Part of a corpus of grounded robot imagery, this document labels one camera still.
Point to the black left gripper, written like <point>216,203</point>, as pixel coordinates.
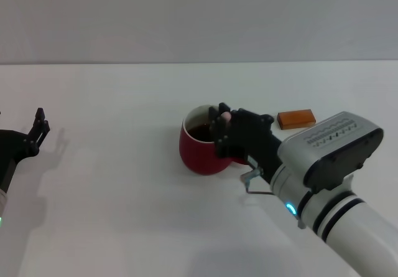
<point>12,147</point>

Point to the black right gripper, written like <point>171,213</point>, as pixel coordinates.
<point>255,143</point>

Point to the dark orange wooden block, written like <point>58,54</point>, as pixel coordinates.
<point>295,119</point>

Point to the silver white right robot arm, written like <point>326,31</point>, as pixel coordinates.
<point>335,171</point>

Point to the red ceramic cup with coffee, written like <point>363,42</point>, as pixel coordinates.
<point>199,155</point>

